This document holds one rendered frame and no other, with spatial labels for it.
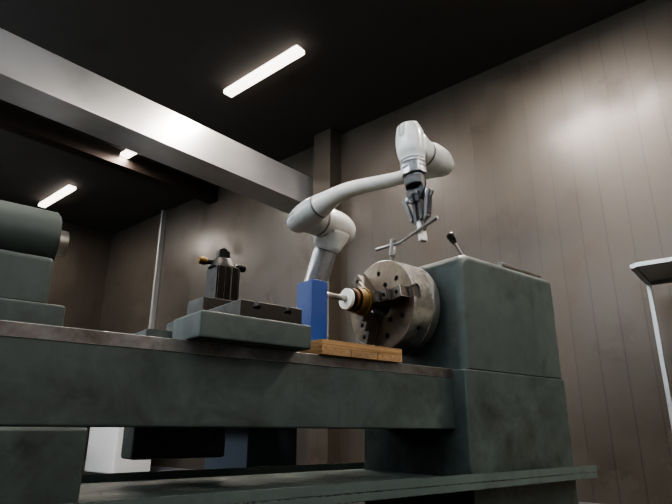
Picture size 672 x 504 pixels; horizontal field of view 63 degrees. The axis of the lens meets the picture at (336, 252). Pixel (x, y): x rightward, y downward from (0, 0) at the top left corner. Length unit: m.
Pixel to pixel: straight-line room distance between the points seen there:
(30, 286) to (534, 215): 4.96
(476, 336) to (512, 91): 4.72
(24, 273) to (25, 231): 0.09
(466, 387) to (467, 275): 0.37
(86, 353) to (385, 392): 0.82
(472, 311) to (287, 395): 0.76
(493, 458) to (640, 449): 3.34
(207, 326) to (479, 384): 0.96
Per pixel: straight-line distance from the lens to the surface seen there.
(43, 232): 1.33
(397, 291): 1.77
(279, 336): 1.32
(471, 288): 1.91
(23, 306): 1.26
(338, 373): 1.50
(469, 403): 1.81
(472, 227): 5.95
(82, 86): 5.94
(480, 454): 1.84
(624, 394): 5.18
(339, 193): 2.14
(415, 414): 1.70
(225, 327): 1.25
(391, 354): 1.63
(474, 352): 1.86
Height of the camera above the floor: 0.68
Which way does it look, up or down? 18 degrees up
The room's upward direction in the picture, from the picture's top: straight up
